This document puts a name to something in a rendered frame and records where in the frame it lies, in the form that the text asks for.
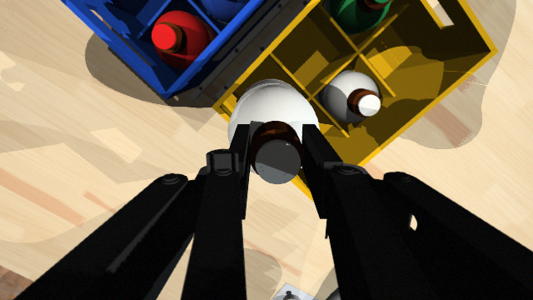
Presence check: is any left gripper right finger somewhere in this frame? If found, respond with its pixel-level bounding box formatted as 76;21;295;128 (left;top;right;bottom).
301;124;533;300

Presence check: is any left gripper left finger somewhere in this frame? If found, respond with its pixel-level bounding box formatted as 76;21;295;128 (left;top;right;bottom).
13;124;251;300

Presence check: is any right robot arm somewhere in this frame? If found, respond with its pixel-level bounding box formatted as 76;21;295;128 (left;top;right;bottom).
283;288;341;300

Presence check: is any blue bottle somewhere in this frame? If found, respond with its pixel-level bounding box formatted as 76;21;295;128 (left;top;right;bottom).
201;0;250;26

